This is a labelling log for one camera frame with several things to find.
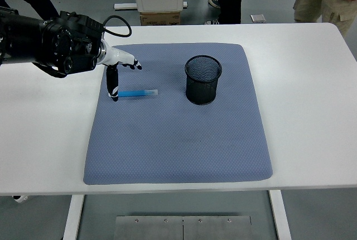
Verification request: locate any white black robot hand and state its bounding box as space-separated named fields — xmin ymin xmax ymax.
xmin=102 ymin=45 xmax=143 ymax=103

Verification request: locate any blue marker with clear cap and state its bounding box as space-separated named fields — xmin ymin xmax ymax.
xmin=118 ymin=89 xmax=160 ymax=98

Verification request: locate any black mesh pen holder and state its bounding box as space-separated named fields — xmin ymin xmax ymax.
xmin=184 ymin=55 xmax=223 ymax=105

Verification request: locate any white flat floor base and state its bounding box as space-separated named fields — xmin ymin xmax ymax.
xmin=113 ymin=1 xmax=188 ymax=11

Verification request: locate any brown cardboard box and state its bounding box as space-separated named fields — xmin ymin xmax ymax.
xmin=139 ymin=11 xmax=182 ymax=26

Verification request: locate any blue-grey textured mat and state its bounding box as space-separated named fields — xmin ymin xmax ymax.
xmin=83 ymin=42 xmax=273 ymax=185

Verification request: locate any white table leg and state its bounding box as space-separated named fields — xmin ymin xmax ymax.
xmin=62 ymin=195 xmax=84 ymax=240
xmin=269 ymin=190 xmax=292 ymax=240

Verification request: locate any grey metal plate with screws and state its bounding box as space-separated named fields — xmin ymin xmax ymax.
xmin=114 ymin=215 xmax=184 ymax=240
xmin=182 ymin=215 xmax=252 ymax=240

